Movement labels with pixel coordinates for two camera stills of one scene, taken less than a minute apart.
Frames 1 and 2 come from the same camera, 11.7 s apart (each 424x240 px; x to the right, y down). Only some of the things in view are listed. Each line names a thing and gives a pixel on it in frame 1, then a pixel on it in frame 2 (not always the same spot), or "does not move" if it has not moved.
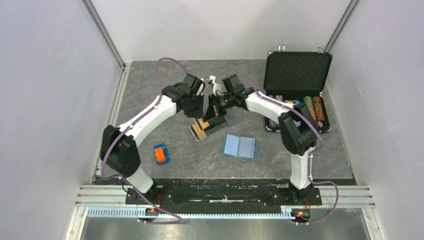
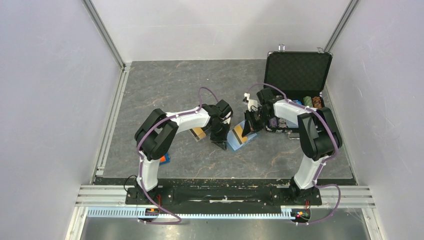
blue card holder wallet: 239,146 → 235,138
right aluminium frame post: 342,25 does not move
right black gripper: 210,113 → 250,125
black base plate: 224,192 does not move
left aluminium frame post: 97,21 does not move
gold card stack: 197,128 does not move
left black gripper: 199,113 → 220,140
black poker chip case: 297,77 does not move
